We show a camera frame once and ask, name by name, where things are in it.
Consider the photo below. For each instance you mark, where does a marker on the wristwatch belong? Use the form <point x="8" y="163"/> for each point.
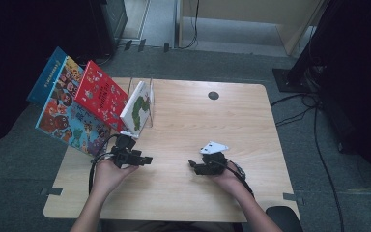
<point x="241" y="170"/>

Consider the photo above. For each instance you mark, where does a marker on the dark curtain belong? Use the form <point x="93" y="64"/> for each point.
<point x="360" y="80"/>
<point x="9" y="48"/>

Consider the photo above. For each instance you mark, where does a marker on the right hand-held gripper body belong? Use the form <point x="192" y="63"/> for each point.
<point x="215" y="164"/>

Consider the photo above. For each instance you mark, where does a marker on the clear acrylic book rack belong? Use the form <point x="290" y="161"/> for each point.
<point x="153" y="103"/>

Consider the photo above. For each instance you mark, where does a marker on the black floor tape strip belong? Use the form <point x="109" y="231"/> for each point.
<point x="128" y="45"/>
<point x="142" y="45"/>
<point x="166" y="47"/>

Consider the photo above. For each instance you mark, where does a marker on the colourful monster picture book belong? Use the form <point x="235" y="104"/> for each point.
<point x="64" y="125"/>

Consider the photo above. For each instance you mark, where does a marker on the person's lap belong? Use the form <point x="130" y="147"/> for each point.
<point x="174" y="227"/>

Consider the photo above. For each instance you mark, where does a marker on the red picture book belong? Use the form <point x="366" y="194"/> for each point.
<point x="101" y="95"/>

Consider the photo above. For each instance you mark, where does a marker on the white caterpillar picture book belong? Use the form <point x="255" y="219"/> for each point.
<point x="136" y="111"/>

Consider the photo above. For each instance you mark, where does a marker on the person's left hand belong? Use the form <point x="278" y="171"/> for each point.
<point x="108" y="177"/>

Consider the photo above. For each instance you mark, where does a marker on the black computer tower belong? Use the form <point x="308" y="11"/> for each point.
<point x="109" y="22"/>

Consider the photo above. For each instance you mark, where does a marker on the grey floor tape strip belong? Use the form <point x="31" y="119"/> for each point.
<point x="51" y="191"/>
<point x="291" y="196"/>

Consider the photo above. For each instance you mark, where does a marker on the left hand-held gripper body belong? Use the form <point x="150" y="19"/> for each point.
<point x="124" y="156"/>

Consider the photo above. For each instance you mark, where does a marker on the blue picture book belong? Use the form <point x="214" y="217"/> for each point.
<point x="46" y="79"/>

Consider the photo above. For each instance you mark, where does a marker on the light wooden furniture panel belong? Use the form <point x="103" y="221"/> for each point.
<point x="254" y="13"/>

